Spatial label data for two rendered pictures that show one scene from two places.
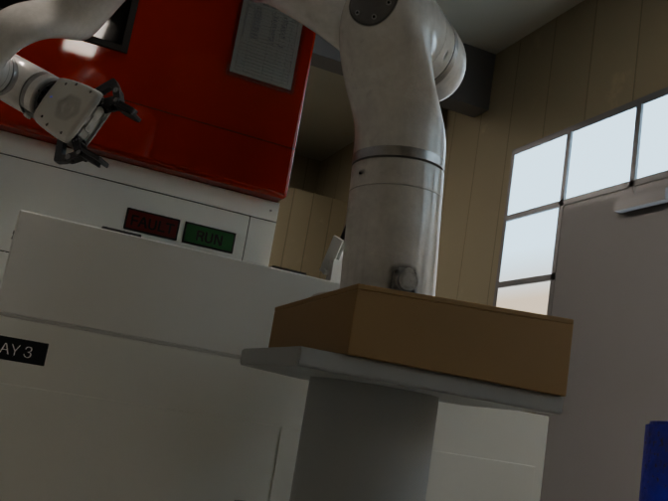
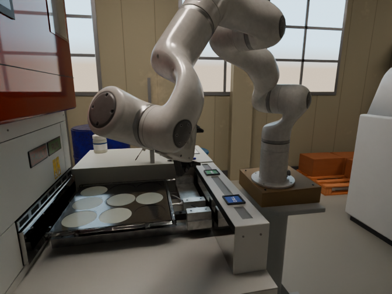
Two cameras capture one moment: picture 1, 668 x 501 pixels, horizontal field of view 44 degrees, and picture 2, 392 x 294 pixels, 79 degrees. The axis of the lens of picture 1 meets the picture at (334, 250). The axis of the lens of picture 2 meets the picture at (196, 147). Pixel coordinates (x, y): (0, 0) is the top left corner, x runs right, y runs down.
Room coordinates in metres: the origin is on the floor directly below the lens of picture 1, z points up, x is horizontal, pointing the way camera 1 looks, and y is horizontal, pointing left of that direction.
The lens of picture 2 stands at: (1.19, 1.00, 1.29)
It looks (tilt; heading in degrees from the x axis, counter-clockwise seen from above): 13 degrees down; 280
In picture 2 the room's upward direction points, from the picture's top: straight up
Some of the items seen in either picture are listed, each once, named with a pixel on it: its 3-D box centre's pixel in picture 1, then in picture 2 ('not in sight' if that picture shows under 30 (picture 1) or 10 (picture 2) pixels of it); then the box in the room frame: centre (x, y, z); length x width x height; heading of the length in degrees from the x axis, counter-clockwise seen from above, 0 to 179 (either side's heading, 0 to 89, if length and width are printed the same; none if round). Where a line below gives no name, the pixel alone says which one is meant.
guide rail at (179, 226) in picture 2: not in sight; (135, 233); (1.51, 0.35, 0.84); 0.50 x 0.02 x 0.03; 22
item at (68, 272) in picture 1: (198, 302); (220, 202); (1.25, 0.19, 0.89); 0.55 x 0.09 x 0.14; 112
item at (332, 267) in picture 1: (333, 270); (148, 148); (1.60, -0.01, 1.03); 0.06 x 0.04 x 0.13; 22
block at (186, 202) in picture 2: not in sight; (193, 202); (1.34, 0.22, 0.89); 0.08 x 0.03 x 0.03; 22
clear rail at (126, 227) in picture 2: not in sight; (113, 228); (1.54, 0.43, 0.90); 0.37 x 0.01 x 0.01; 22
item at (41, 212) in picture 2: not in sight; (55, 209); (1.80, 0.35, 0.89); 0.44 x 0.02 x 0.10; 112
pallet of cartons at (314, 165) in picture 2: not in sight; (343, 171); (-0.29, -2.55, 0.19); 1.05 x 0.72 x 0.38; 20
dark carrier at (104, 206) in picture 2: not in sight; (119, 200); (1.61, 0.26, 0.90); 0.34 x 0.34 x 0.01; 22
